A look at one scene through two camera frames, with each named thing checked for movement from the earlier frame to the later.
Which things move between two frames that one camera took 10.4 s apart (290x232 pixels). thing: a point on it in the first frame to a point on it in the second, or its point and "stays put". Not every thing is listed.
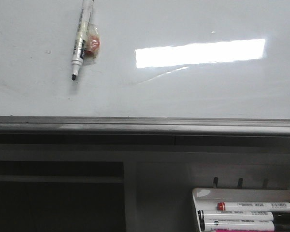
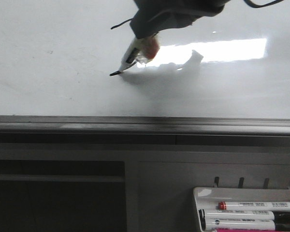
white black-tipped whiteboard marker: (79, 41) to (130, 57)
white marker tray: (207, 199) stays put
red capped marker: (286, 206) stays put
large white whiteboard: (227, 67) stays put
